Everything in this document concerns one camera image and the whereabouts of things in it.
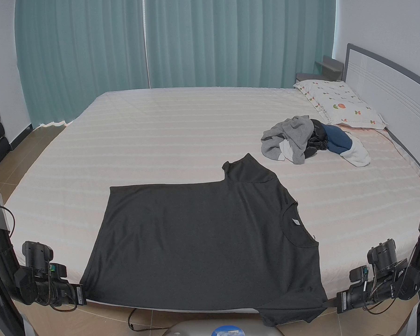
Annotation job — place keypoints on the pile of clothes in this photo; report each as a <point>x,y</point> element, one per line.
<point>294,135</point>

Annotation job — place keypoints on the white printed pillow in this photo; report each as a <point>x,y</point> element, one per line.
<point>343,103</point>

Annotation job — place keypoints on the bed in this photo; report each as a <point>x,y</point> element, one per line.
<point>161,135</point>

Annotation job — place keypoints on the black T-shirt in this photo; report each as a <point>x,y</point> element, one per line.
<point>196,240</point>

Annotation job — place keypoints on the blue-green curtain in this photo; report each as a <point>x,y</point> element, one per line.
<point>80,47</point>
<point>238,30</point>

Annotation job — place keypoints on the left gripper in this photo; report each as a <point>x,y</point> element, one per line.
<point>64,292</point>

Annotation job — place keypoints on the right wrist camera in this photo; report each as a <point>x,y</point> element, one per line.
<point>357,275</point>

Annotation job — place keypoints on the grey bedside table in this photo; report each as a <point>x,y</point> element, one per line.
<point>332,65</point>

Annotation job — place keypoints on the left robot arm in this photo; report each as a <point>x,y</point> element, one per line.
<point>26,285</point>

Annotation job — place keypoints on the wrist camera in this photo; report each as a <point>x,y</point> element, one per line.
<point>58,271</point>
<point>357,275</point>

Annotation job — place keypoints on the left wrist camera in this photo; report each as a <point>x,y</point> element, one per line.
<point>58,271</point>

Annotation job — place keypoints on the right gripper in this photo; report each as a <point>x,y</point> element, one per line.
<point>358,298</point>

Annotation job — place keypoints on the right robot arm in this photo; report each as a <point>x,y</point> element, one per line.
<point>413,282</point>

